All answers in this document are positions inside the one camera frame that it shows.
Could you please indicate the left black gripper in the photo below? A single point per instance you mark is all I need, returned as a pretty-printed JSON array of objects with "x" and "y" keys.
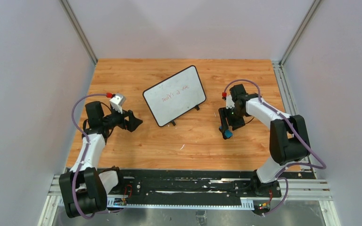
[{"x": 129, "y": 120}]

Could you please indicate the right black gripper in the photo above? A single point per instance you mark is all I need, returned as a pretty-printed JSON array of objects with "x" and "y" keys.
[{"x": 230, "y": 114}]

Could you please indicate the blue black whiteboard eraser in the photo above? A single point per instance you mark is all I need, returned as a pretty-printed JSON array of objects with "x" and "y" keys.
[{"x": 226, "y": 133}]

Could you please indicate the white whiteboard black frame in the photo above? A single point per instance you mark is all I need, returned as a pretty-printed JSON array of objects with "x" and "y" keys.
[{"x": 174, "y": 96}]

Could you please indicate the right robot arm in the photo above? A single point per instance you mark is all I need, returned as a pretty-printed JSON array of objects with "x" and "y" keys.
[{"x": 288, "y": 141}]

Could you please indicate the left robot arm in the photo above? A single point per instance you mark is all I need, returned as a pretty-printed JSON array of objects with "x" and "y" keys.
[{"x": 84, "y": 190}]

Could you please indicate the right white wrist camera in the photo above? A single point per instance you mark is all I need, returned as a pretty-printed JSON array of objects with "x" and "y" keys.
[{"x": 229, "y": 102}]

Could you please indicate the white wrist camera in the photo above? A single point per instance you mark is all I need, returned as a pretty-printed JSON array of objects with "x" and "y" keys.
[
  {"x": 229, "y": 102},
  {"x": 117, "y": 101}
]

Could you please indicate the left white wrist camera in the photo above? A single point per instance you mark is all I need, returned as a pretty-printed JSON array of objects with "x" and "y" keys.
[{"x": 117, "y": 101}]

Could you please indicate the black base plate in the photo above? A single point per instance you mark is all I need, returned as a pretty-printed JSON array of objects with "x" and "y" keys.
[{"x": 131, "y": 177}]

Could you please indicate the right side aluminium rail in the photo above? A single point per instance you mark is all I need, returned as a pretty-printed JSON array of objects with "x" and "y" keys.
[{"x": 290, "y": 107}]

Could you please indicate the slotted cable duct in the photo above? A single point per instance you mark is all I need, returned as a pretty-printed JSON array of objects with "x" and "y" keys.
[{"x": 245, "y": 205}]

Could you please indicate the aluminium frame rail front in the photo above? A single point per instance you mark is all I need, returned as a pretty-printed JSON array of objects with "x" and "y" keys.
[{"x": 296, "y": 189}]

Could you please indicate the left aluminium corner post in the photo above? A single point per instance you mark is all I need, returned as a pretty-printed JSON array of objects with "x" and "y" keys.
[{"x": 78, "y": 29}]

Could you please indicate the aluminium corner post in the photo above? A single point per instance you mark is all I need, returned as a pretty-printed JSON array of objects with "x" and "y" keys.
[
  {"x": 300, "y": 31},
  {"x": 78, "y": 29}
]

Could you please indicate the right aluminium corner post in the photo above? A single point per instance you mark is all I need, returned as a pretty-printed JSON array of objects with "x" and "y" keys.
[{"x": 300, "y": 31}]

